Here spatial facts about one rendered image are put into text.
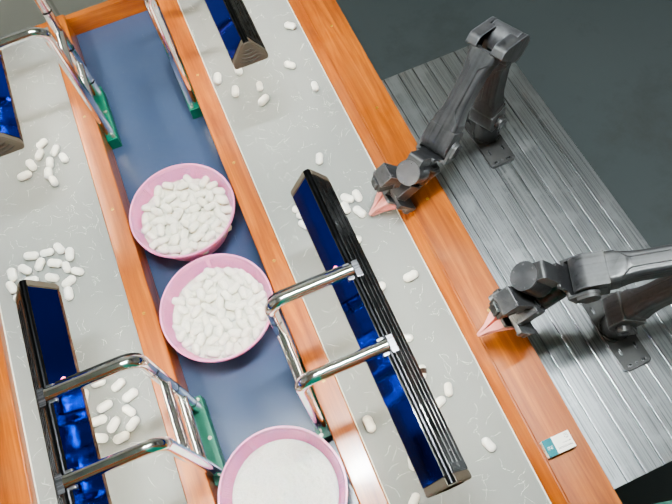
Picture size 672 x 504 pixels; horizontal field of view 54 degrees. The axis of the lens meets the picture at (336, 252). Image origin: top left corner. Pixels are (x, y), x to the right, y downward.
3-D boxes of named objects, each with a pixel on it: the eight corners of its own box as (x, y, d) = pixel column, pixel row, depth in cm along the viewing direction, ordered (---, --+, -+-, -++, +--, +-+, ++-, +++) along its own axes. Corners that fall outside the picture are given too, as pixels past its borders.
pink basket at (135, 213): (223, 168, 181) (215, 148, 172) (256, 249, 169) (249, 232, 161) (130, 204, 178) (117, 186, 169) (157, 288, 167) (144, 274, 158)
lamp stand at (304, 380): (363, 331, 158) (354, 252, 118) (398, 409, 150) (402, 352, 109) (289, 363, 156) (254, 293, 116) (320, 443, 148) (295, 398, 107)
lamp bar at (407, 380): (327, 180, 134) (324, 160, 127) (471, 479, 108) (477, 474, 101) (290, 194, 133) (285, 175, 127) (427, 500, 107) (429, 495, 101)
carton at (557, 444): (565, 431, 136) (567, 429, 135) (574, 447, 135) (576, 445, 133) (539, 443, 136) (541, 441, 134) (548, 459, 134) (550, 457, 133)
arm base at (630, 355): (636, 364, 143) (664, 351, 144) (584, 286, 151) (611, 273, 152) (624, 373, 150) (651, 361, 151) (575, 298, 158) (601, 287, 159)
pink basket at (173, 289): (232, 249, 170) (223, 232, 161) (302, 319, 160) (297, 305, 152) (149, 319, 163) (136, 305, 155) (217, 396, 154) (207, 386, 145)
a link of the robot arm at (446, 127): (445, 162, 147) (517, 32, 134) (412, 142, 150) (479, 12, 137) (464, 158, 157) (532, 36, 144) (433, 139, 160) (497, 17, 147)
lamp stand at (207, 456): (204, 398, 154) (139, 339, 114) (232, 482, 146) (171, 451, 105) (126, 431, 152) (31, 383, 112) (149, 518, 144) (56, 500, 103)
